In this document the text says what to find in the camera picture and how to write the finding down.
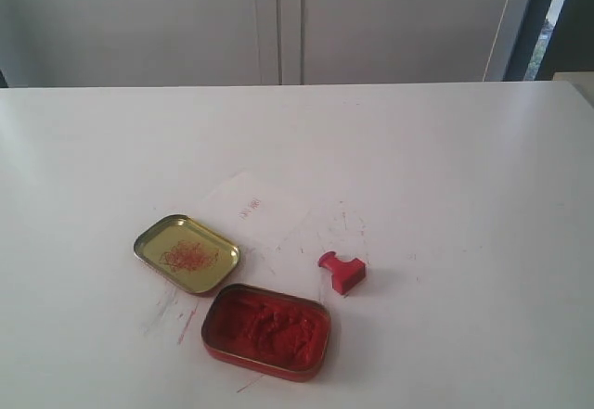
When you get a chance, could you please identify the red rubber stamp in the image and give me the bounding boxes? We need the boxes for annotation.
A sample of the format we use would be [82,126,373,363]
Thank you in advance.
[317,251,367,296]

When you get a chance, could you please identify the red ink paste tin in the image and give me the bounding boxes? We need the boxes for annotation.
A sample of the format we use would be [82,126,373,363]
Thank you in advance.
[201,284,331,381]

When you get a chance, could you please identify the white paper sheet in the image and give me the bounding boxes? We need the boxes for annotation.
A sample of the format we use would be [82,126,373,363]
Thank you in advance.
[196,172,308,249]

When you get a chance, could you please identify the gold tin lid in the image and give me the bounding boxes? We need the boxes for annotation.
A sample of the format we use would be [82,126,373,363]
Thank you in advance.
[133,214,240,295]

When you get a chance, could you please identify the white cabinet doors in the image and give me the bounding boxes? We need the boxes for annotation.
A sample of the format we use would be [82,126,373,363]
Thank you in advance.
[1,0,528,87]

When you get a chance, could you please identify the adjacent white side table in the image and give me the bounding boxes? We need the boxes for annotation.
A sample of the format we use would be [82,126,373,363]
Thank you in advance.
[553,71,594,103]

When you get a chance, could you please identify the thin white hanging cord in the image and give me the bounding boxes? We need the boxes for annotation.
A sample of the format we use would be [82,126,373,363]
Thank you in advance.
[482,0,523,81]

